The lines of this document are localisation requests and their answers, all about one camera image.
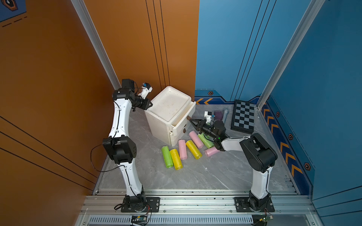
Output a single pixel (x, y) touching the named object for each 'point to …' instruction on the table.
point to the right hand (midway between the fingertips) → (190, 120)
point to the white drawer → (182, 119)
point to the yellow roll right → (193, 149)
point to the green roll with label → (208, 142)
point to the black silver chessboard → (242, 116)
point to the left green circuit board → (143, 218)
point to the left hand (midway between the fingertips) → (150, 101)
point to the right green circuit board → (266, 218)
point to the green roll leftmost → (167, 157)
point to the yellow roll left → (176, 159)
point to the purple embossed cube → (218, 115)
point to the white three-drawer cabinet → (167, 117)
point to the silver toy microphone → (225, 113)
